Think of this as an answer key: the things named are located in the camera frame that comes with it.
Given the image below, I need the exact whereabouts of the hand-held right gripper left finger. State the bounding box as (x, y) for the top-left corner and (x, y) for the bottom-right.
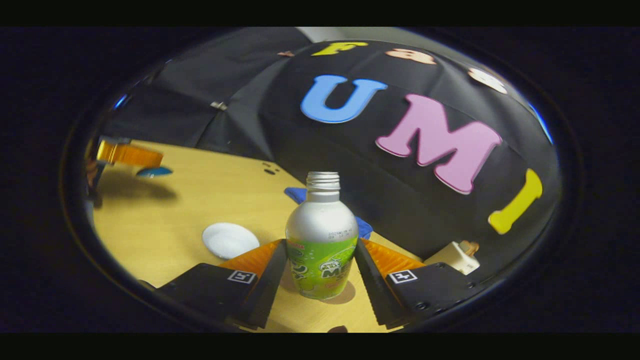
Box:
(137, 239), (288, 331)

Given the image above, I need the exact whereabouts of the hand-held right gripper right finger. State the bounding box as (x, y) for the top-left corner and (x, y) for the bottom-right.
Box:
(354, 238), (488, 330)

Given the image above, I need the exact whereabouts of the round brown coaster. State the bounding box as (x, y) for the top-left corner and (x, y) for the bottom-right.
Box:
(280, 277), (357, 306)

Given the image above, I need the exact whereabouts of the silver green water bottle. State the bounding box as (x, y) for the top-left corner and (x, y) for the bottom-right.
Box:
(285, 171), (359, 301)

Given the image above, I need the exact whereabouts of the white toaster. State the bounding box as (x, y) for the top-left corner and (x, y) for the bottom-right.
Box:
(423, 241), (481, 276)

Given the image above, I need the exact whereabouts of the black backdrop cloth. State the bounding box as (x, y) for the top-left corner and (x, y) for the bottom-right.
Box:
(97, 27), (561, 266)

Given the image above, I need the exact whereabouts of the blue towel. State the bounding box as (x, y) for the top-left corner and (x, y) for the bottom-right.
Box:
(284, 187), (373, 240)

